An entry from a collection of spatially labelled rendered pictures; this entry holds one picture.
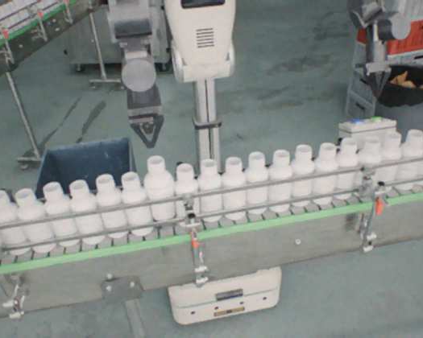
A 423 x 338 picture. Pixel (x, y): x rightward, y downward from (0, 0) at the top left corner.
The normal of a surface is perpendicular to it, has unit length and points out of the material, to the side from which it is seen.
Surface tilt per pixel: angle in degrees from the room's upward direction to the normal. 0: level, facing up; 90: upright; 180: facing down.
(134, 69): 89
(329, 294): 0
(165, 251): 90
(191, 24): 90
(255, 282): 31
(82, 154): 90
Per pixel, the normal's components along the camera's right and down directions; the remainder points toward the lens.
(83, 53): -0.13, 0.59
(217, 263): 0.19, 0.56
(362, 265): -0.05, -0.81
